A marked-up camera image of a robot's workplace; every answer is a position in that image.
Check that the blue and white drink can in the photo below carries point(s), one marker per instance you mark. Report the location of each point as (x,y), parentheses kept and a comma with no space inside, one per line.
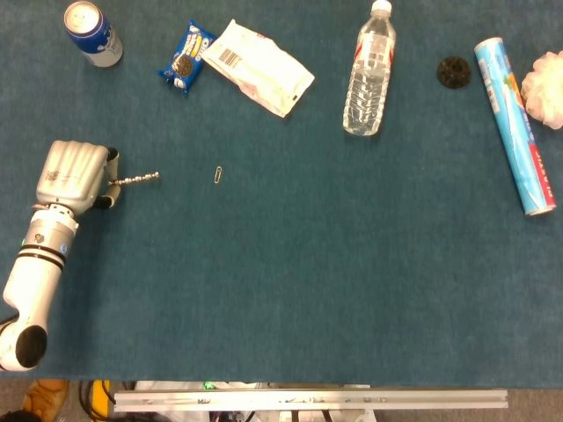
(93,35)

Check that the blue Oreo cookie pack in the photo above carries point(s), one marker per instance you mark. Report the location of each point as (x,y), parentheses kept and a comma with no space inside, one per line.
(187,57)

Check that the brown shoe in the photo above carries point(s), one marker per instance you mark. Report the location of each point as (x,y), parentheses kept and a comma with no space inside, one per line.
(46,395)

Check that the white plastic snack bag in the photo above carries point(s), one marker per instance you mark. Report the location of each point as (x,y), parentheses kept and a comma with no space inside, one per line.
(257,67)

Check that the silver aluminium profile rail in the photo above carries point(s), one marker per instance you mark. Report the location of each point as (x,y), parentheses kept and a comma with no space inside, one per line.
(308,399)

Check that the blue felt table mat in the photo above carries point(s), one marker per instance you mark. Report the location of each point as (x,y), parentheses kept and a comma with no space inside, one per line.
(281,246)

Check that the clear plastic water bottle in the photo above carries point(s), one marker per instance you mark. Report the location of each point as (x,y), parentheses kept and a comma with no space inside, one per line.
(369,72)

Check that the blue plastic wrap tube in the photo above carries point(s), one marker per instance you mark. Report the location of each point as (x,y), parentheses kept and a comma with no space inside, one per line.
(512,123)

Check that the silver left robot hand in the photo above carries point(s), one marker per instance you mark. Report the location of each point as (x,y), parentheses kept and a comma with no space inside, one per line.
(72,176)

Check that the metal paper clip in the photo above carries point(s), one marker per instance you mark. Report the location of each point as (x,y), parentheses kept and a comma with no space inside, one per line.
(217,174)

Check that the yellow object under table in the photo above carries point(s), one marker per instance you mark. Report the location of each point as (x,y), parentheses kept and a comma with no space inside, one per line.
(100,393)

